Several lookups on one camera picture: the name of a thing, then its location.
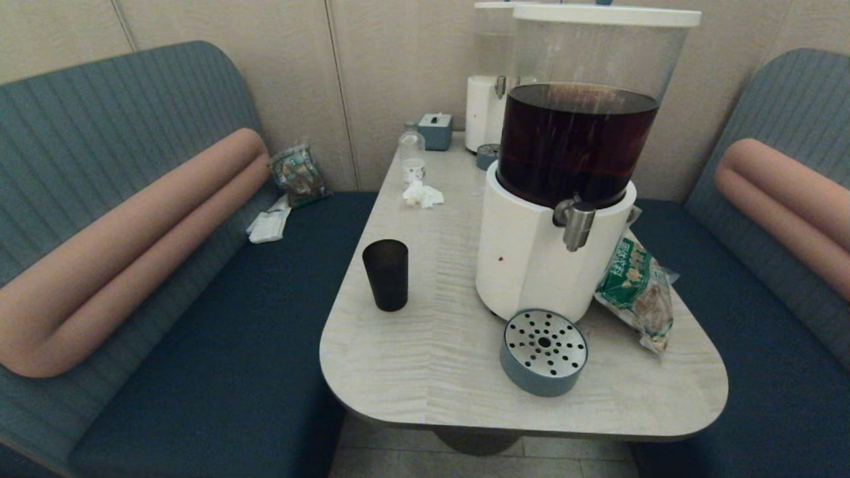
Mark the metal dispenser tap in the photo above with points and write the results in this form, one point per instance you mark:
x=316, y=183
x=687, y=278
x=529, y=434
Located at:
x=574, y=226

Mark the dark printed snack bag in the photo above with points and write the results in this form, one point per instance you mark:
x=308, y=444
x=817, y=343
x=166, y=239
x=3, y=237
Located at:
x=299, y=178

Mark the small grey-blue drip tray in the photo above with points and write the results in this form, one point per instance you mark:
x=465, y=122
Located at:
x=487, y=159

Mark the gold table pedestal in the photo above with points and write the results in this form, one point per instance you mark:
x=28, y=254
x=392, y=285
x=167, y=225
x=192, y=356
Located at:
x=475, y=443

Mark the white napkin packet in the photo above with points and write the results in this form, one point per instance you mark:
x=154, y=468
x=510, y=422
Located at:
x=267, y=228

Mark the pink bolster cushion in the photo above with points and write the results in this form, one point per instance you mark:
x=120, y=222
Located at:
x=133, y=252
x=783, y=194

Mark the clear plastic bottle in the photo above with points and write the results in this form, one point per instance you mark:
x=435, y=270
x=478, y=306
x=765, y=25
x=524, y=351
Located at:
x=412, y=151

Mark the small white drink dispenser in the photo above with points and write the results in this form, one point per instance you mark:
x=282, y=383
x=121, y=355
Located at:
x=481, y=114

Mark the dark plastic cup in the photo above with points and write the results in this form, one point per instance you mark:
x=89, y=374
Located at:
x=386, y=279

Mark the grey-blue perforated drip tray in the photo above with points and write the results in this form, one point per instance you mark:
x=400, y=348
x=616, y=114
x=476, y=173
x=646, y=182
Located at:
x=544, y=375

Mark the green printed grain tea bag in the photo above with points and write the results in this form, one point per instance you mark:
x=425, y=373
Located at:
x=631, y=287

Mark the grey-blue tissue box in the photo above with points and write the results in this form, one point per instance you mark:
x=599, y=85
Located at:
x=435, y=134

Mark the teal upholstered bench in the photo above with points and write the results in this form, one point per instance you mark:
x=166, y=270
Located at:
x=764, y=345
x=199, y=345

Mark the large tea dispenser white base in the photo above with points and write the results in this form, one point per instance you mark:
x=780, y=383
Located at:
x=524, y=245

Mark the crumpled white tissue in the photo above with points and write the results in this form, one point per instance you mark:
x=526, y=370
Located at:
x=420, y=195

